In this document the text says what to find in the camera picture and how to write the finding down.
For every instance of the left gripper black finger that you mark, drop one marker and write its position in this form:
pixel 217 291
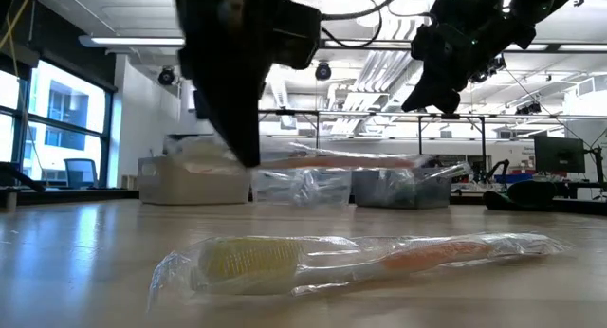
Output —
pixel 232 124
pixel 201 105

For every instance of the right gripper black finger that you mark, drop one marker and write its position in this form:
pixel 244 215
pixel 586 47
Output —
pixel 451 100
pixel 424 96

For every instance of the orange toothbrush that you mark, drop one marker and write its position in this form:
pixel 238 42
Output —
pixel 427 254
pixel 341 162

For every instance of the black ceiling spotlight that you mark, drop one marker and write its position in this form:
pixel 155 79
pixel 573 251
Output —
pixel 493 67

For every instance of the ceiling light strip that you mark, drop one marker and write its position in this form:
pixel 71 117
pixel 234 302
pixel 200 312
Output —
pixel 526 47
pixel 370 44
pixel 133 41
pixel 583 47

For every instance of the beige plastic bin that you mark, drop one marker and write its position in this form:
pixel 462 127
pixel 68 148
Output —
pixel 189 186

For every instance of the clear plastic bin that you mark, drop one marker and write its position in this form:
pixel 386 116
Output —
pixel 303 188

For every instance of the grey plastic bin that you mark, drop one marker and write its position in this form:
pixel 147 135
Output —
pixel 398 190

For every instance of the black monitor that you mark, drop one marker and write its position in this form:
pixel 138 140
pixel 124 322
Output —
pixel 559 153

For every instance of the blue mesh office chair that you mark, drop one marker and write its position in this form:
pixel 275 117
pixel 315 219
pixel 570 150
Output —
pixel 80 172

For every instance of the black gantry frame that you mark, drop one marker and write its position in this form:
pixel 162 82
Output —
pixel 419 138

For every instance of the black dome ceiling camera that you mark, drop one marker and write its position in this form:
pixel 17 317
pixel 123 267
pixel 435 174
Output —
pixel 166 76
pixel 323 71

